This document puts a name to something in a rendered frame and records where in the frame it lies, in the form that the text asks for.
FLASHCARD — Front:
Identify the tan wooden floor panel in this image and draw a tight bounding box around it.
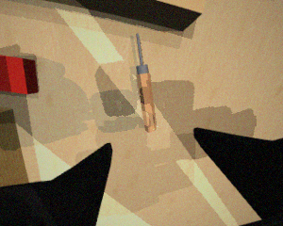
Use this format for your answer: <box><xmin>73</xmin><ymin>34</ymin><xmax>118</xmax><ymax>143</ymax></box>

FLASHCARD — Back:
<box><xmin>45</xmin><ymin>0</ymin><xmax>206</xmax><ymax>31</ymax></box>

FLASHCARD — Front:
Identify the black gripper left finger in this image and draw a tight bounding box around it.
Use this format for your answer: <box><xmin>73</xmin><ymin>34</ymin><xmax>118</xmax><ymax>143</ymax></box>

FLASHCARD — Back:
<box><xmin>0</xmin><ymin>143</ymin><xmax>112</xmax><ymax>226</ymax></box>

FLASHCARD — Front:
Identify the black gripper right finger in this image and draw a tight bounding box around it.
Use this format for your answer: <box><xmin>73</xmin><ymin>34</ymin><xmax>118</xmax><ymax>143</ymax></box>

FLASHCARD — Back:
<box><xmin>193</xmin><ymin>128</ymin><xmax>283</xmax><ymax>219</ymax></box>

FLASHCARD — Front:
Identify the awl with brown handle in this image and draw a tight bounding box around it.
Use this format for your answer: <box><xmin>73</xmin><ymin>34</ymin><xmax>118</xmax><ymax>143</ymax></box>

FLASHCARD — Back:
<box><xmin>136</xmin><ymin>33</ymin><xmax>157</xmax><ymax>133</ymax></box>

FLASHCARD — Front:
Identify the red flat bar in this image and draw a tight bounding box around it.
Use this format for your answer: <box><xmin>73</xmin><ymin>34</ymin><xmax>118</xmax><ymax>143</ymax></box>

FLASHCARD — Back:
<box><xmin>0</xmin><ymin>55</ymin><xmax>39</xmax><ymax>94</ymax></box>

